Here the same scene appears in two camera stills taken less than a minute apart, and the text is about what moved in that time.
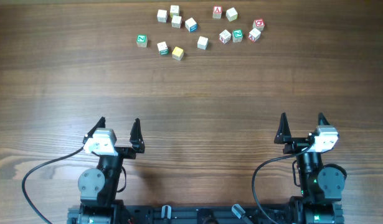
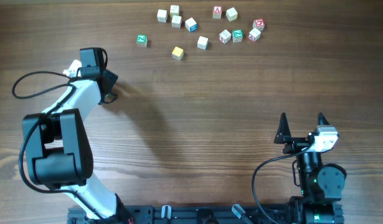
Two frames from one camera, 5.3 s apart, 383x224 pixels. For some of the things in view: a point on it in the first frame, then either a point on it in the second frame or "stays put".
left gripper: x=121 y=150 to x=108 y=83
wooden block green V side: x=203 y=43 stays put
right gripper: x=284 y=135 stays put
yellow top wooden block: x=177 y=53 stays put
